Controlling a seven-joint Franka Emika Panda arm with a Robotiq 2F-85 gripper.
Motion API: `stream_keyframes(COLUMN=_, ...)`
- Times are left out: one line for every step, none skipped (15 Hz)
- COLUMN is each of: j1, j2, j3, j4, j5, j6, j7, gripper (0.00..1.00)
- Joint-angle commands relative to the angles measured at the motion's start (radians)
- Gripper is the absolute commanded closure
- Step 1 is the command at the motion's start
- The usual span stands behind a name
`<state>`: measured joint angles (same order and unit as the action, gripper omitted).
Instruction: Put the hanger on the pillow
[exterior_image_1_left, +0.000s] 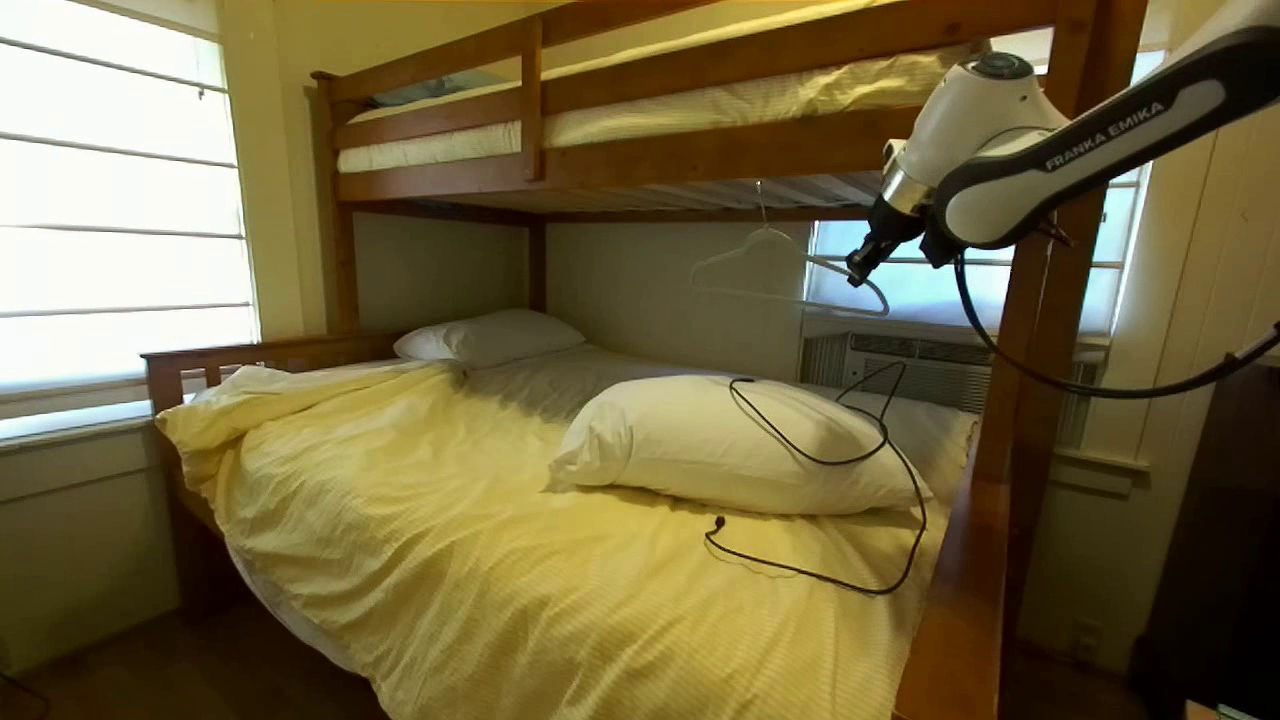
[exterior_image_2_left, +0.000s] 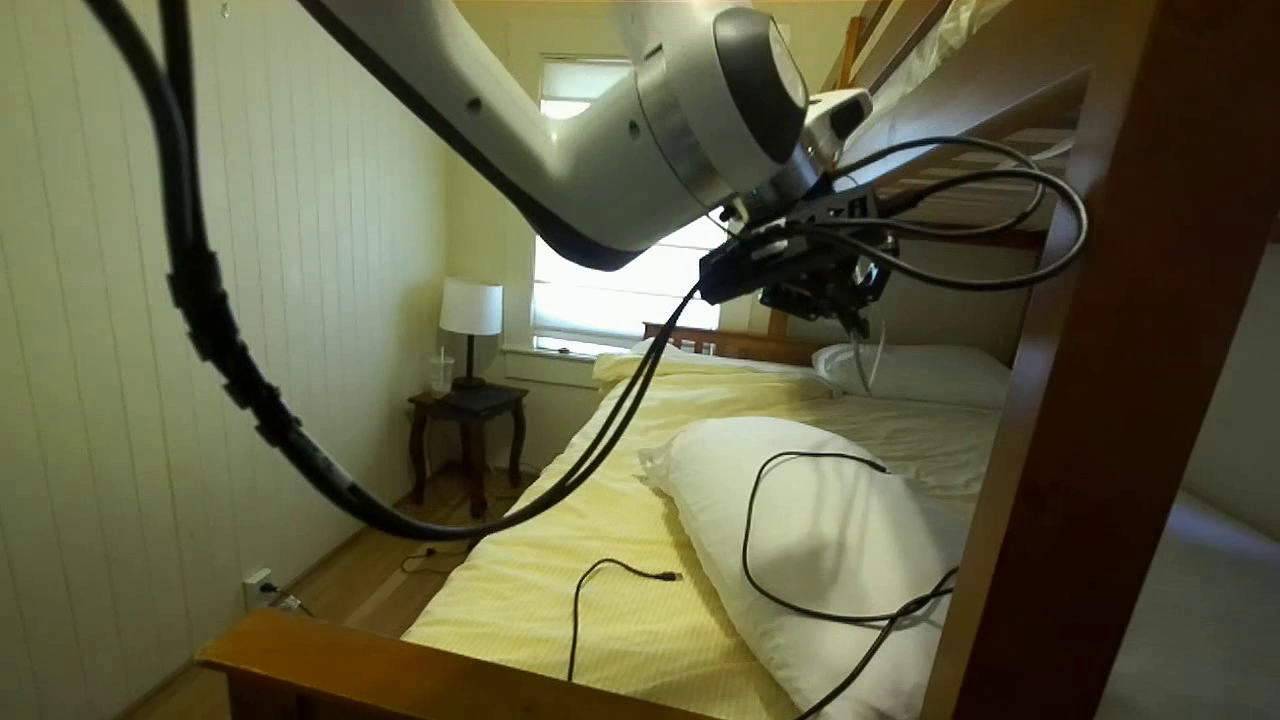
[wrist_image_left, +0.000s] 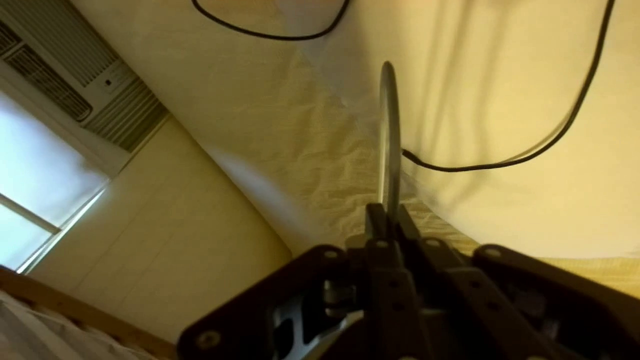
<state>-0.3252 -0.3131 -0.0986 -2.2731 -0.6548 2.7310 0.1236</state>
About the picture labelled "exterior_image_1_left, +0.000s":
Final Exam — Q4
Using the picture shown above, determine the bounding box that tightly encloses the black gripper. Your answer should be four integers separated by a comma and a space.
845, 195, 934, 290

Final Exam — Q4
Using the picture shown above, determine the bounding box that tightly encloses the large white pillow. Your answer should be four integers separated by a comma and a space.
549, 371, 934, 519

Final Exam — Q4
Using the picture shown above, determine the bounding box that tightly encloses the small white pillow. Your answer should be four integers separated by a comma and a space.
391, 308, 592, 371

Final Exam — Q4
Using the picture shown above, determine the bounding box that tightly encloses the grey bunk pillow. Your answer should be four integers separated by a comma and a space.
368, 71, 499, 112

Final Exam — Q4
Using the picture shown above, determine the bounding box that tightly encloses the white window air conditioner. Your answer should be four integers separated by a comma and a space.
799, 327, 1113, 419

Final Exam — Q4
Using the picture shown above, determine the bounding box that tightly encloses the white bunk mattress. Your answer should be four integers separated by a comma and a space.
335, 34, 992, 176

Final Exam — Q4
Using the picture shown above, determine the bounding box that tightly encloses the dark wooden cabinet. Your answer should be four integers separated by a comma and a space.
1137, 355, 1280, 720

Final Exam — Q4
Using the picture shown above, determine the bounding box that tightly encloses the yellow blanket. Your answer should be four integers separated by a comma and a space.
158, 355, 954, 720

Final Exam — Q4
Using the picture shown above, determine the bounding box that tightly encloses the wide white window blind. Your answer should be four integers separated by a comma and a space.
0, 0, 265, 419

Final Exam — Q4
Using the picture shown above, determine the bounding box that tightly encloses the wooden bunk bed frame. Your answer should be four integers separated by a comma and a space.
142, 0, 1152, 720

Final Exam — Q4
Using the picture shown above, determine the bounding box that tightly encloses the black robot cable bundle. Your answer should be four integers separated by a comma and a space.
947, 224, 1280, 402

